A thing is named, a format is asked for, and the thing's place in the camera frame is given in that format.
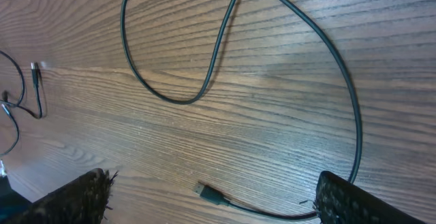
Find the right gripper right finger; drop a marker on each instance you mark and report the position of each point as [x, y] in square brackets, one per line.
[338, 201]

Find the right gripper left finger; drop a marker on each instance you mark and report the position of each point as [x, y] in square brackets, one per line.
[81, 201]

